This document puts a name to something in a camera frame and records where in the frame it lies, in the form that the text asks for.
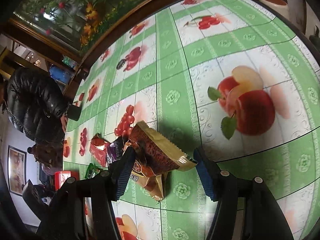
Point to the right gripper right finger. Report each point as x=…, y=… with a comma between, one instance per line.
x=209, y=174

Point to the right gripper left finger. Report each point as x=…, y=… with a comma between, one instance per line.
x=120, y=173

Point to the brown gold snack packet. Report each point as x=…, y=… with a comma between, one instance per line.
x=156, y=156

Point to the dark purple snack packet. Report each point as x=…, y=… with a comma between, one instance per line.
x=115, y=151

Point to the green snack packet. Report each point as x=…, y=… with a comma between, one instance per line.
x=92, y=171

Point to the red brown candy packet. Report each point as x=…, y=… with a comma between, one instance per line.
x=98, y=148

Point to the red gift box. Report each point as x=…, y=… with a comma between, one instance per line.
x=61, y=176

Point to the black cylindrical container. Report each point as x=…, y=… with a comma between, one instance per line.
x=73, y=112

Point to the black puffer jacket person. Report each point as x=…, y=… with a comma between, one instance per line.
x=35, y=105

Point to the green checked fruit tablecloth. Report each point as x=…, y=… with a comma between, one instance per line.
x=160, y=70

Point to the framed wall picture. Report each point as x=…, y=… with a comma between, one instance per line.
x=16, y=170

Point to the flower painting wooden frame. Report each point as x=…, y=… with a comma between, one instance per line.
x=80, y=30

